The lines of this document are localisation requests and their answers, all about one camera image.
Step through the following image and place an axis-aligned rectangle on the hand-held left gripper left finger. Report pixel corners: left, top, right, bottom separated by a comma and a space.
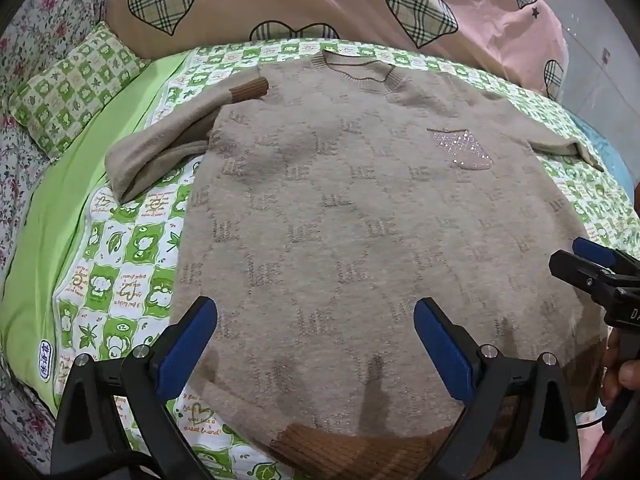
50, 296, 218, 480

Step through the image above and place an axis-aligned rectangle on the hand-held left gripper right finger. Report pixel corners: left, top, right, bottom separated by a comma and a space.
414, 297, 583, 480

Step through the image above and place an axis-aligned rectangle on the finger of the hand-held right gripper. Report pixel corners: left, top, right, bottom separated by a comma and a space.
549, 251, 613, 306
573, 237, 640, 273

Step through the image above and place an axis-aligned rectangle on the beige knitted sweater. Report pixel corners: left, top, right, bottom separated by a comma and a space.
104, 50, 608, 467

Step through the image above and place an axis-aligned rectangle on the person's right hand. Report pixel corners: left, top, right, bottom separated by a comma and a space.
601, 330, 640, 411

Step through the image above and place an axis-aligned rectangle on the light blue cloth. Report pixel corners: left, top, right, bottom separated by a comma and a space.
567, 110, 640, 203

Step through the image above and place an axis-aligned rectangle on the green patterned bedsheet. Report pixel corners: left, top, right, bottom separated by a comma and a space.
0, 37, 640, 480

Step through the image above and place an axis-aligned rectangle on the white sheet label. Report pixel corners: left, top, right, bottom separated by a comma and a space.
37, 339, 55, 383

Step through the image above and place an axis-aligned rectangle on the red cloth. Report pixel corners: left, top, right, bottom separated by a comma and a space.
582, 427, 640, 480

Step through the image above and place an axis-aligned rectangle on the green patterned pillow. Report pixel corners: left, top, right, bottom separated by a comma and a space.
9, 22, 151, 158

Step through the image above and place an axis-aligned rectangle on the black cable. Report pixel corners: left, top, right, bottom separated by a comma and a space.
575, 407, 610, 432

